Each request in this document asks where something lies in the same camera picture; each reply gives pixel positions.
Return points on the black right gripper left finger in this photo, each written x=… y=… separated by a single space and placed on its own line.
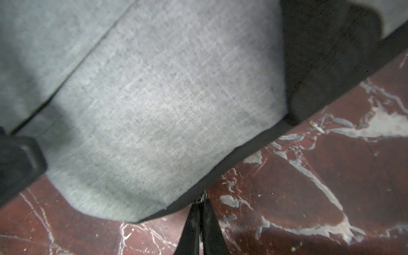
x=190 y=237

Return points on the grey zippered laptop bag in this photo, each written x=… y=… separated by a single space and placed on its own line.
x=135 y=103

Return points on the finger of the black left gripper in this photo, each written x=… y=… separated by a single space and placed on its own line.
x=22 y=163

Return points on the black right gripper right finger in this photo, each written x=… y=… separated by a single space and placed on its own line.
x=211 y=233

